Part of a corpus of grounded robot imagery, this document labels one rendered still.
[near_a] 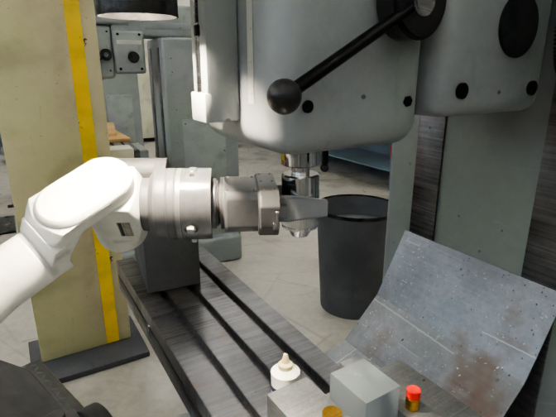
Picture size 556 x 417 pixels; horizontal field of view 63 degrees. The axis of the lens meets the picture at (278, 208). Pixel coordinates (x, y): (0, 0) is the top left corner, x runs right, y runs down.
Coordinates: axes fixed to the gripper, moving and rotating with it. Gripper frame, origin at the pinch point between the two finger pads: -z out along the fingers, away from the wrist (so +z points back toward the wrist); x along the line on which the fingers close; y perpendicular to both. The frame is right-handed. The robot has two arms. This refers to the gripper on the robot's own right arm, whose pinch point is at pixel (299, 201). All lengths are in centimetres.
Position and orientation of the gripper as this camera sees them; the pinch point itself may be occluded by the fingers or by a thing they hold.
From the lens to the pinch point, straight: 58.0
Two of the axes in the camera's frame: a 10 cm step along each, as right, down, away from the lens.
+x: -1.0, -3.0, 9.5
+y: -0.1, 9.5, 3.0
